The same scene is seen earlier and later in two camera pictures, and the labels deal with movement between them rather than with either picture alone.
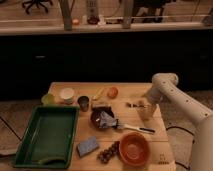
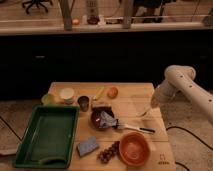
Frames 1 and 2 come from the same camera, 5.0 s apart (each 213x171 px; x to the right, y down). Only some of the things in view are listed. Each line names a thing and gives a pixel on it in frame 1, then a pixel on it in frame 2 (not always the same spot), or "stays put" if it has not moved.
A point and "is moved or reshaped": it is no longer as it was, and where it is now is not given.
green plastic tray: x=48 y=138 stays put
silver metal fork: x=135 y=105 is moved or reshaped
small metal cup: x=83 y=102 stays put
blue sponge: x=88 y=146 stays put
